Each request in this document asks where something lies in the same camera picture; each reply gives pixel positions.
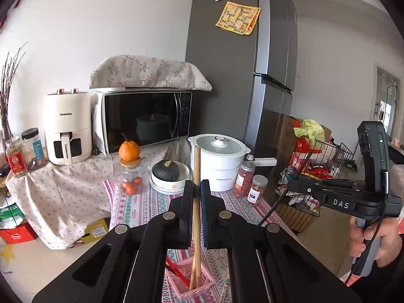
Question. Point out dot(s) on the pink plastic basket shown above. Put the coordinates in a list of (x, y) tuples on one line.
[(176, 285)]

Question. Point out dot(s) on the dry twig bouquet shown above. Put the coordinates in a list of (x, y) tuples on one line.
[(6, 101)]

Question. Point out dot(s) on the yellow cardboard box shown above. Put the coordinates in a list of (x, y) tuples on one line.
[(94, 228)]

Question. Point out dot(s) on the small red-orange fruit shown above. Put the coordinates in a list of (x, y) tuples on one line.
[(129, 187), (138, 181)]

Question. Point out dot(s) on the red label jar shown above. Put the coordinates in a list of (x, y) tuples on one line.
[(16, 161)]

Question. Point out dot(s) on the grey refrigerator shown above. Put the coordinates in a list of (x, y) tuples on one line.
[(221, 85)]

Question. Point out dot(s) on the red snack packets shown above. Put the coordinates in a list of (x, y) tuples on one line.
[(303, 151)]

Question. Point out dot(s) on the black white microwave oven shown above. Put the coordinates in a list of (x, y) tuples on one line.
[(142, 123)]

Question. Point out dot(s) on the pile of wooden chopsticks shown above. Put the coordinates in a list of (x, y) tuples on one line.
[(225, 290)]

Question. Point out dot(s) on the jar of red berries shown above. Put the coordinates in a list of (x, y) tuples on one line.
[(243, 181)]

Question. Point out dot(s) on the red wall hanging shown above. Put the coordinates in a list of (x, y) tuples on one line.
[(19, 1)]

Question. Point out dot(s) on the red plastic spoon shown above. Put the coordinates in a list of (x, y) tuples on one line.
[(178, 273)]

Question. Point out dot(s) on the floral cabinet cloth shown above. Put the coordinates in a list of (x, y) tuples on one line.
[(63, 202)]

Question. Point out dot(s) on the glass jar with wooden lid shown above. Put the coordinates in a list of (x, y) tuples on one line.
[(134, 172)]

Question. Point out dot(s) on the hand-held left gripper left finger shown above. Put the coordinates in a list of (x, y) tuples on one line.
[(188, 210)]

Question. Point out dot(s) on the long brown chopstick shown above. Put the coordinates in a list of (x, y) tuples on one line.
[(192, 277), (196, 170)]

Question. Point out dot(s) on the white glass pot lid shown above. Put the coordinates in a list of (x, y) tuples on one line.
[(221, 143)]

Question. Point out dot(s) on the person's right hand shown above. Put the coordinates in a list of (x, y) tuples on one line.
[(388, 240)]

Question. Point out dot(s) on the dark green kabocha squash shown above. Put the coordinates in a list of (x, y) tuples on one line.
[(165, 170)]

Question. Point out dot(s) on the white electric cooking pot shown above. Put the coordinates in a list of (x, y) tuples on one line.
[(217, 173)]

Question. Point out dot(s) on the orange with stem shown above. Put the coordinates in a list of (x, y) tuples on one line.
[(129, 151)]

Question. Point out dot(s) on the patterned striped tablecloth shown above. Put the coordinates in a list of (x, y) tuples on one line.
[(132, 208)]

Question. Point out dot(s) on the glass door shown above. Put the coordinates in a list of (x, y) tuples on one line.
[(386, 97)]

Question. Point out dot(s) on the floral microwave cover cloth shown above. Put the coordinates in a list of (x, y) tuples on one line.
[(148, 72)]

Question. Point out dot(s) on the red box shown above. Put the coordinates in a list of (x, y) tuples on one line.
[(19, 233)]

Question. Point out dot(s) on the blue label jar black lid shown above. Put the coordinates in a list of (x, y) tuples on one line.
[(36, 148)]

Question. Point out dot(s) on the cream air fryer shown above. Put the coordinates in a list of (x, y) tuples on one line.
[(68, 116)]

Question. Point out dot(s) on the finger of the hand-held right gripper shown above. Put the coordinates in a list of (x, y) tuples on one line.
[(303, 187), (344, 186)]

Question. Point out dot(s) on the green leafy cabbage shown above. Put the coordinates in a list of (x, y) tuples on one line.
[(311, 129)]

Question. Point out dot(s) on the yellow printed paper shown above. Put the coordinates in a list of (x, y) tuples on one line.
[(238, 17)]

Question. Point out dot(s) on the jar of nuts silver lid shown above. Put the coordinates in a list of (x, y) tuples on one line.
[(256, 191)]

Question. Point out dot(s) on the green plastic bag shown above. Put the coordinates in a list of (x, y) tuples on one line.
[(11, 214)]

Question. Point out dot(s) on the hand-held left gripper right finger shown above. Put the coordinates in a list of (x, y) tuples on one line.
[(205, 217)]

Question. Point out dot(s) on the yellow star sticker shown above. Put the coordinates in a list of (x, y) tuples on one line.
[(7, 255)]

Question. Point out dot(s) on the brown cardboard box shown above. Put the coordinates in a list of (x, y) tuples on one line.
[(285, 139)]

